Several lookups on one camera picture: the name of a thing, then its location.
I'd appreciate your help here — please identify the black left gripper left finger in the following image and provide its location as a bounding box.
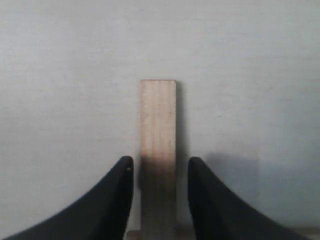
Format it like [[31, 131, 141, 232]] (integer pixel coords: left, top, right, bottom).
[[8, 156, 134, 240]]

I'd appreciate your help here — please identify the wooden stick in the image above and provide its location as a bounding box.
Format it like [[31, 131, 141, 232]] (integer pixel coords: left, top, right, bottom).
[[140, 80, 177, 240]]

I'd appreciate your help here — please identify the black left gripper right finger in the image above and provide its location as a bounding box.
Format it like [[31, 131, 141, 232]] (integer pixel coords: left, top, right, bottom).
[[187, 157, 306, 240]]

